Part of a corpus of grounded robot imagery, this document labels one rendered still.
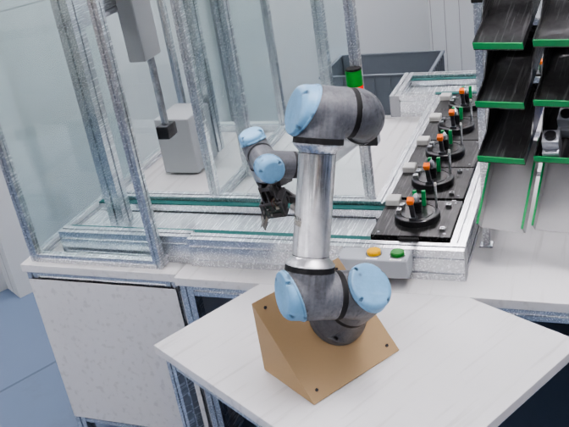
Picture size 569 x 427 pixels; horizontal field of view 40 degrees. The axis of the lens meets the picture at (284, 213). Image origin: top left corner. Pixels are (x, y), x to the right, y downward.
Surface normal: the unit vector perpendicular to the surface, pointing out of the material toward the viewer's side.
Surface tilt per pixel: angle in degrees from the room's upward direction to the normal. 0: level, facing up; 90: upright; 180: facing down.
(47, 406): 0
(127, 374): 90
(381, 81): 90
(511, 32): 25
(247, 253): 90
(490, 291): 0
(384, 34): 90
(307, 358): 45
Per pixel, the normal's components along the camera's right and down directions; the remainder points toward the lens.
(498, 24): -0.34, -0.62
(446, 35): -0.74, 0.39
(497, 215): -0.45, -0.31
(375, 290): 0.44, -0.44
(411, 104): -0.34, 0.46
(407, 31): 0.65, 0.25
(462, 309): -0.14, -0.89
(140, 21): 0.93, 0.03
